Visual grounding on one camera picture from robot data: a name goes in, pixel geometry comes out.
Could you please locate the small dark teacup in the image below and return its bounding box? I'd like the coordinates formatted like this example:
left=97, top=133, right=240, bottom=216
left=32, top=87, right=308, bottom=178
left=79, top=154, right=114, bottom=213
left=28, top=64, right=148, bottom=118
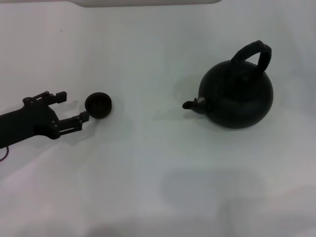
left=84, top=91, right=114, bottom=119

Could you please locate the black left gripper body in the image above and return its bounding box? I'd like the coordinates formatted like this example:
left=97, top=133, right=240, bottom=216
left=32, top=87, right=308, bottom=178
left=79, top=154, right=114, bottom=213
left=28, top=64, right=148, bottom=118
left=0, top=97, right=61, bottom=149

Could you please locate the black round teapot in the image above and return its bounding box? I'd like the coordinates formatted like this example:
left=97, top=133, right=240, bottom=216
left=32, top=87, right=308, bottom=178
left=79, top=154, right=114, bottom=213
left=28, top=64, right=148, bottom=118
left=182, top=39, right=274, bottom=129

